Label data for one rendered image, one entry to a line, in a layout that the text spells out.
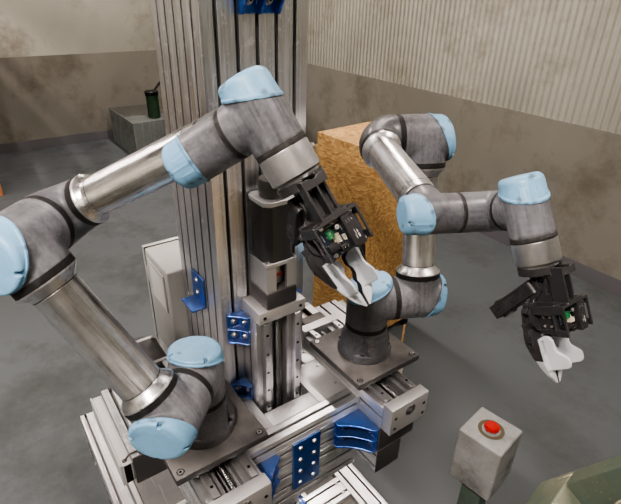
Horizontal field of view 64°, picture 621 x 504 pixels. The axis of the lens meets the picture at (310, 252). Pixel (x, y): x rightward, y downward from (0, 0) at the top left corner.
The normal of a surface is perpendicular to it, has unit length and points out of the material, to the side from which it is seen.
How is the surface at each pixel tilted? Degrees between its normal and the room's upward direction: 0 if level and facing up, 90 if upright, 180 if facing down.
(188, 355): 8
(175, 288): 90
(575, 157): 90
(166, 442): 96
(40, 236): 57
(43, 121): 90
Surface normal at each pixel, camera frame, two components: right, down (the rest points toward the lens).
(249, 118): -0.24, 0.35
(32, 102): 0.58, 0.40
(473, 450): -0.72, 0.32
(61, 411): 0.02, -0.88
